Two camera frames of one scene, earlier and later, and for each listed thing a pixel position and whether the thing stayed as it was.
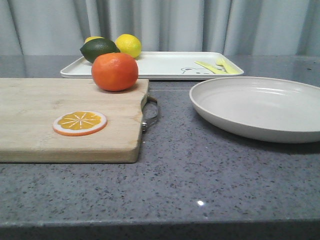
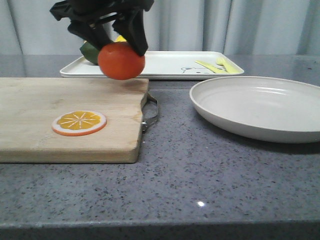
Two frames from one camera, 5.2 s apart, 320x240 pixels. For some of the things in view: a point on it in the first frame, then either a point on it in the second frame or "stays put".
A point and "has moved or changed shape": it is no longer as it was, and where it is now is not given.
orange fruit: [115, 71] has moved or changed shape
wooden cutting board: [29, 108] stays put
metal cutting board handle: [145, 122] stays put
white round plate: [265, 109] stays put
